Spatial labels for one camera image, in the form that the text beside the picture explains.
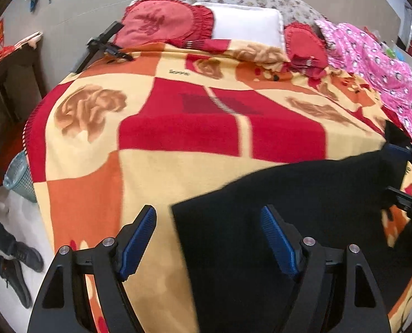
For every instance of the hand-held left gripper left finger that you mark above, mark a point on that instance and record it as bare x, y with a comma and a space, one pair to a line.
139, 239

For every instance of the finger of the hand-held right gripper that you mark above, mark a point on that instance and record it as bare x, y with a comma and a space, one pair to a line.
402, 194
398, 150

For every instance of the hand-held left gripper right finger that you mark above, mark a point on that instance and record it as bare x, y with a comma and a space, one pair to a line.
279, 239

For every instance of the black pants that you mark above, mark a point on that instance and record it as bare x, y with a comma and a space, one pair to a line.
331, 197

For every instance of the red orange printed blanket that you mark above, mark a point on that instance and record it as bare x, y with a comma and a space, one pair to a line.
157, 166

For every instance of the pink penguin quilt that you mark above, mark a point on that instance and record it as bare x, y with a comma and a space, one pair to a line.
365, 59

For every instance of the green plastic bags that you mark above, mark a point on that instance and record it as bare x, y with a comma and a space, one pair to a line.
395, 52

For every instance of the pale blue mesh wastebasket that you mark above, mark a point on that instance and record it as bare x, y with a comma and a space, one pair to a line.
18, 180

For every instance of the small red heart pillow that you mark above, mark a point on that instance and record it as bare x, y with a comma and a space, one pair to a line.
303, 45

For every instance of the dark wooden cabinet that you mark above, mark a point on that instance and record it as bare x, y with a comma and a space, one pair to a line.
15, 86

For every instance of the white pillow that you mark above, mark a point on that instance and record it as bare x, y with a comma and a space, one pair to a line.
244, 24

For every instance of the black folding stand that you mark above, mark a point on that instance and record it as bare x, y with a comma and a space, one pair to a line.
98, 41

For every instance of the large red heart pillow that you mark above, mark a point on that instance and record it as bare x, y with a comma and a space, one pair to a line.
150, 24

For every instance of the pink cloth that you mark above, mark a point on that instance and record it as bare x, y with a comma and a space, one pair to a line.
32, 40

